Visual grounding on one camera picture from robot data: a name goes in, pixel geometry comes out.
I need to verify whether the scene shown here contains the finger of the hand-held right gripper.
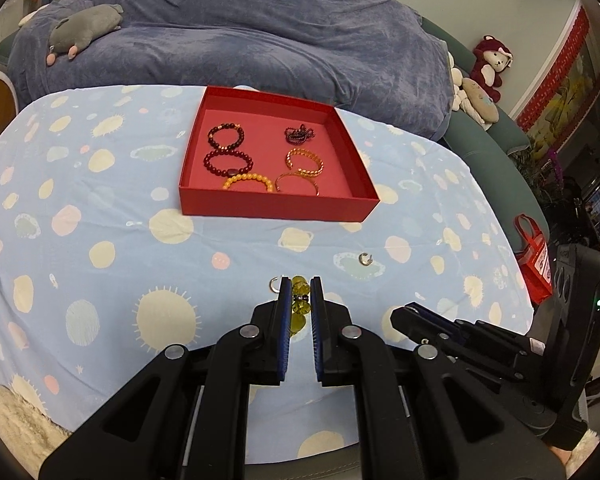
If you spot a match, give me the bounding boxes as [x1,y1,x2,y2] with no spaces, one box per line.
[390,306,520,377]
[405,303,532,357]

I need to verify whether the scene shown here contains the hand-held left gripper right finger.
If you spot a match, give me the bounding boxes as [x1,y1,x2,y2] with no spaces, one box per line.
[310,275,566,480]

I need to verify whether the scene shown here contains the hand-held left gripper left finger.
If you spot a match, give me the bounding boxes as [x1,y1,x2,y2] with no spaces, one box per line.
[39,275,294,480]

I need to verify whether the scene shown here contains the yellow-green bead bracelet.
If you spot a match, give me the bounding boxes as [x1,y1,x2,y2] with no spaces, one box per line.
[290,275,312,338]

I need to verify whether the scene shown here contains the red cardboard box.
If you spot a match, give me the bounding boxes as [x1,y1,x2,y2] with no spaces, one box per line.
[178,85,381,223]

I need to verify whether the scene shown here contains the thin gold bangle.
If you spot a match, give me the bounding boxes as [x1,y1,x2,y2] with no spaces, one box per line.
[274,171,322,197]

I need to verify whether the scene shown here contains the orange bead bracelet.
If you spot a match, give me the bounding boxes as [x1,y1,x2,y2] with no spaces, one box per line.
[221,172,273,193]

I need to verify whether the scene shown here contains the amber bead bracelet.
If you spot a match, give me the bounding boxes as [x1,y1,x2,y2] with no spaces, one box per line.
[285,147,326,178]

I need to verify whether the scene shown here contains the dark red bead bracelet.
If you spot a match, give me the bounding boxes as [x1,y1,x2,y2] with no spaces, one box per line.
[202,148,254,179]

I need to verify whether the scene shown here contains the purple bead strand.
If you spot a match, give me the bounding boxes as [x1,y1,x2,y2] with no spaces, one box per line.
[284,124,317,145]

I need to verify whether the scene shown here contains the black bead bracelet gold charms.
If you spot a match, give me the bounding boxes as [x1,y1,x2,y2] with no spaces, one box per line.
[207,122,245,152]

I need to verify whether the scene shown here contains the red shopping bag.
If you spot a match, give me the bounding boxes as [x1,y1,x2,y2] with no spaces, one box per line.
[514,214,553,306]

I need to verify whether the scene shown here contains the white fluffy blanket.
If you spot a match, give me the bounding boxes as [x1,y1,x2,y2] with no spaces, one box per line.
[567,427,600,480]
[0,385,73,480]

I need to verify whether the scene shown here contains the potted plant purple flowers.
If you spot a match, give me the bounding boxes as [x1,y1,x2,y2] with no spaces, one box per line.
[512,150,581,211]

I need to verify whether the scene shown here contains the light blue planet-print bedsheet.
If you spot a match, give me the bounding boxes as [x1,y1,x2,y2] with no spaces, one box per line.
[0,84,535,466]

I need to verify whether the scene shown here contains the beige round cookie plush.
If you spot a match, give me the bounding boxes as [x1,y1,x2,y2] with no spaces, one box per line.
[462,77,501,126]

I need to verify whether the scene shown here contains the white knotted plush toy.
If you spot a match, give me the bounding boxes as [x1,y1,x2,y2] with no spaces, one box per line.
[449,52,473,113]

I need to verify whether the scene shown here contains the dark red monkey plush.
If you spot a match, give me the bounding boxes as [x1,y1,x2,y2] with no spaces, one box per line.
[470,35,513,103]

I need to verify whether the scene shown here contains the blue-grey plush blanket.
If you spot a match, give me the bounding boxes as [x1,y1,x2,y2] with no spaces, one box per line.
[7,0,455,142]

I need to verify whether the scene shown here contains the grey plush toy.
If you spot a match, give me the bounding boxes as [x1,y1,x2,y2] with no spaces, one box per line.
[46,4,125,67]

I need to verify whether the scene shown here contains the green upholstered bed frame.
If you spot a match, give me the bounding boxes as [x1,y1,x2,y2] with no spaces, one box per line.
[420,15,551,241]

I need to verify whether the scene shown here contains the red-bordered yellow wall hanging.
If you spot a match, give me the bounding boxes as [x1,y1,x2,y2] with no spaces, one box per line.
[517,7,600,156]

